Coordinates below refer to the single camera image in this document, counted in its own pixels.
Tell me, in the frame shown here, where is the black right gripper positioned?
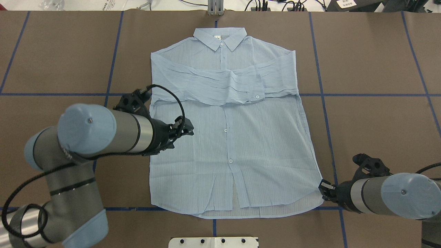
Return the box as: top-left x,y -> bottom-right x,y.
318,154 -> 392,214

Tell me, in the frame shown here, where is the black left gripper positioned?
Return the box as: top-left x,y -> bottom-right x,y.
113,89 -> 194,156

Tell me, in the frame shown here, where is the light blue button-up shirt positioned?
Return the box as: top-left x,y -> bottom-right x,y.
148,27 -> 324,219

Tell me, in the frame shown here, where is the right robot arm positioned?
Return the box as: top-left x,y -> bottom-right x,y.
318,154 -> 441,248

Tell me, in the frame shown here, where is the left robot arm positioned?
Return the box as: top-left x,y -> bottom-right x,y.
1,86 -> 194,248

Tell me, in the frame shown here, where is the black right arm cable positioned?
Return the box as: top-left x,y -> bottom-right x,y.
415,162 -> 441,174

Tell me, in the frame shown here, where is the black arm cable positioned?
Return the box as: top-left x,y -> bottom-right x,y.
2,84 -> 186,239
415,162 -> 441,174

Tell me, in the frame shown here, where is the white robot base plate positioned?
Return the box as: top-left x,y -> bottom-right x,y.
168,237 -> 259,248

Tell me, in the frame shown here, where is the grey aluminium post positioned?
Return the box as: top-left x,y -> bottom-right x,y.
207,0 -> 225,16

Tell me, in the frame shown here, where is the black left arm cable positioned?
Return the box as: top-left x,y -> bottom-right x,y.
2,84 -> 186,239

